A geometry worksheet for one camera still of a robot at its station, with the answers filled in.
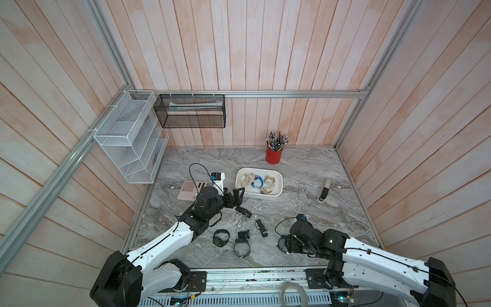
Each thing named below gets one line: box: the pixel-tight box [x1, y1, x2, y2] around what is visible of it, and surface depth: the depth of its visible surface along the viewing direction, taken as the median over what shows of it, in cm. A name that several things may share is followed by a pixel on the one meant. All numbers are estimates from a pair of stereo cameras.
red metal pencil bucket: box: [265, 147, 283, 165], surface depth 116 cm
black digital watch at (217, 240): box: [212, 228, 231, 248], surface depth 83 cm
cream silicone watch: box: [239, 173, 256, 187], surface depth 105 cm
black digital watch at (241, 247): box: [233, 237, 252, 259], surface depth 83 cm
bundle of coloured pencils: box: [265, 130, 289, 152], surface depth 103 cm
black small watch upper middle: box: [237, 229, 250, 240], surface depth 83 cm
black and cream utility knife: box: [317, 178, 332, 204], surface depth 97 cm
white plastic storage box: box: [235, 167, 284, 199], surface depth 103 cm
